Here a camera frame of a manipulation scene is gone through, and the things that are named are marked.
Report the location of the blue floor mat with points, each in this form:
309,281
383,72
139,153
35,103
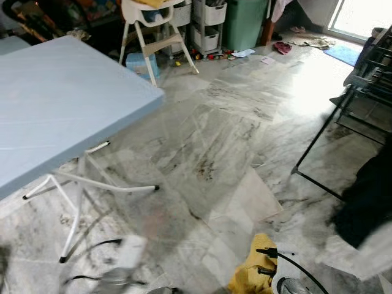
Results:
343,54

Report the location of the brown wooden post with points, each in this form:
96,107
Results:
266,33

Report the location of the light blue plastic box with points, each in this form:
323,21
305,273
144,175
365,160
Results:
138,63

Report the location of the navy blue garment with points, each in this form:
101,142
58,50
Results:
367,202

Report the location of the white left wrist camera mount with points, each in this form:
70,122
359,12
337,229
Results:
131,251

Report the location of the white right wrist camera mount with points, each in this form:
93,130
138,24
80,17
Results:
283,269

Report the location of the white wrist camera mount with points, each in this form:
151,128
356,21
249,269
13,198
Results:
131,251
283,269

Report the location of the white paper sheet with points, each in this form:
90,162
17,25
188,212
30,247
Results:
243,53

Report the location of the yellow fabric pile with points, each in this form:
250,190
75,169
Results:
156,3

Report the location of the beige floor rag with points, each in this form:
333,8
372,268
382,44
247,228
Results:
320,43

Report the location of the sliding glass door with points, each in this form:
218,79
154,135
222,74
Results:
361,18

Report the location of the green plastic laundry bin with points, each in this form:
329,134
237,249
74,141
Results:
245,24

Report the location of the dark left robot foot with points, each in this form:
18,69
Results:
162,290

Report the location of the pink paper sheet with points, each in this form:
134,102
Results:
267,60

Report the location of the yellow printed shirt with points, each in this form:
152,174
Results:
251,275

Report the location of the black metal drying rack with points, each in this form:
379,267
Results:
375,61

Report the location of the small red toy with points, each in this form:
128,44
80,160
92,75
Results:
212,56

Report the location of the pink hanging cloth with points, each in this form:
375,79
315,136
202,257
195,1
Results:
278,9

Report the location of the pink slipper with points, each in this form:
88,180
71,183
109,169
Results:
298,29

